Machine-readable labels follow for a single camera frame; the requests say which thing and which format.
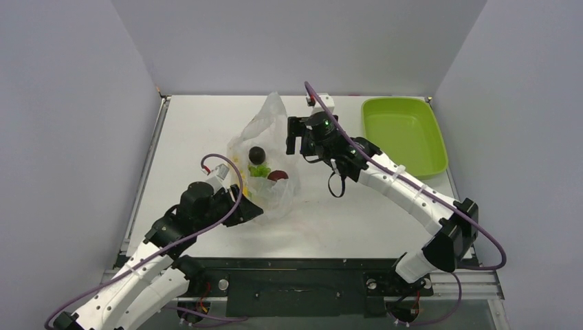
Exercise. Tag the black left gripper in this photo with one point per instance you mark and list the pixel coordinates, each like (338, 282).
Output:
(245, 210)

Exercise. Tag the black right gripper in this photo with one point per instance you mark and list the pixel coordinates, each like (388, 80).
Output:
(294, 135)

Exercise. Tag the clear plastic bag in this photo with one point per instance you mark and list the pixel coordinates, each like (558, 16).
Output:
(268, 130)

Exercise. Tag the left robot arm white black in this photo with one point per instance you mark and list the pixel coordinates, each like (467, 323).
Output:
(159, 271)

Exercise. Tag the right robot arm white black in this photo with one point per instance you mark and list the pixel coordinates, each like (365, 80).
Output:
(445, 219)

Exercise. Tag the yellow fake fruit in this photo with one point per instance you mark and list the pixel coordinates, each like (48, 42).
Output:
(243, 168)

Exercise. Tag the green fake grapes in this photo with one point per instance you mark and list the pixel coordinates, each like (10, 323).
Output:
(259, 171)

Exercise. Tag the red fake fruit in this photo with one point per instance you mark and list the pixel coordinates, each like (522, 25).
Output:
(277, 175)

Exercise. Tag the dark brown fake fruit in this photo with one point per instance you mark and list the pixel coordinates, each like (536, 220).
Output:
(257, 155)

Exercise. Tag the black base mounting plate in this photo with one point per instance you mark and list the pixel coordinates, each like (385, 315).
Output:
(303, 287)

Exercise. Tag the green plastic tray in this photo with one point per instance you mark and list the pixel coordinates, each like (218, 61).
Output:
(407, 130)

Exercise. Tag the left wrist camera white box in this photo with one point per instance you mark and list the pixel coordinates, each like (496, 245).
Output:
(217, 176)

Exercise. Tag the aluminium table rail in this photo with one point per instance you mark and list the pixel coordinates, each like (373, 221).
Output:
(145, 173)

